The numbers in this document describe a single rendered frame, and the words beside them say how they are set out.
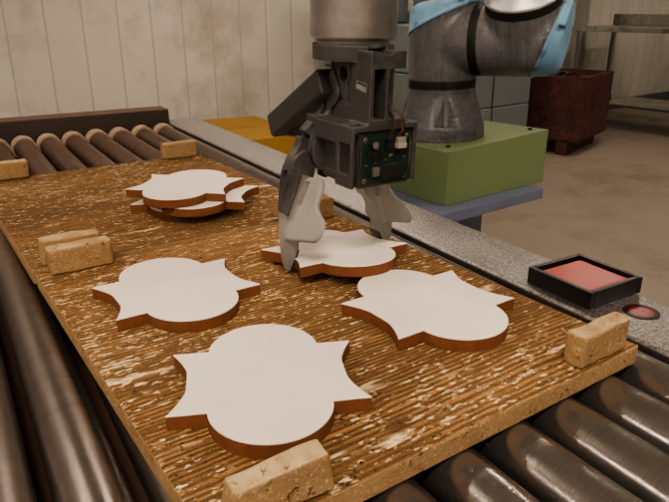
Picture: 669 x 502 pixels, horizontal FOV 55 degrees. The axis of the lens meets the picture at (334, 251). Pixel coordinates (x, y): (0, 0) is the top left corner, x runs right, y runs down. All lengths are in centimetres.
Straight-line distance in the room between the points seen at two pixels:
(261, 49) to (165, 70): 77
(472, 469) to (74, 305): 36
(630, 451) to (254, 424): 23
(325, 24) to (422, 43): 58
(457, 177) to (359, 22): 57
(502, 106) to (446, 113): 408
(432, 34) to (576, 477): 83
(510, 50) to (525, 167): 24
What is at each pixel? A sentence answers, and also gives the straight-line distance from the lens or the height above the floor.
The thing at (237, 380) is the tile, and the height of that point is 95.
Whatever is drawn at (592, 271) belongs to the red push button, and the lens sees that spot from 69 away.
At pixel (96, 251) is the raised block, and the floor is 95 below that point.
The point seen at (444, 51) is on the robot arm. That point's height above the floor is 111.
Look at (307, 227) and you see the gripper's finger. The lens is 57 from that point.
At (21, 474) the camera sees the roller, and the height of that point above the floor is 91.
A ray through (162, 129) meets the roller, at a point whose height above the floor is 92.
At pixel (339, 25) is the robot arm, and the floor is 116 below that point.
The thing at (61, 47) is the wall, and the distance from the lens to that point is 441.
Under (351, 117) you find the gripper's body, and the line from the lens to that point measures 56.
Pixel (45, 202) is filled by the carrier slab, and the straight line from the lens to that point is 93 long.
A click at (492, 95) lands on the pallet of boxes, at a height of 56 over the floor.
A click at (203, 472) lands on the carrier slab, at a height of 94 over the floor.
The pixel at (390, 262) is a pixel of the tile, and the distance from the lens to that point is 60.
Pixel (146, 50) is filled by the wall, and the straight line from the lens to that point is 459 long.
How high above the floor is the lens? 118
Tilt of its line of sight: 21 degrees down
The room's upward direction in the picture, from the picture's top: straight up
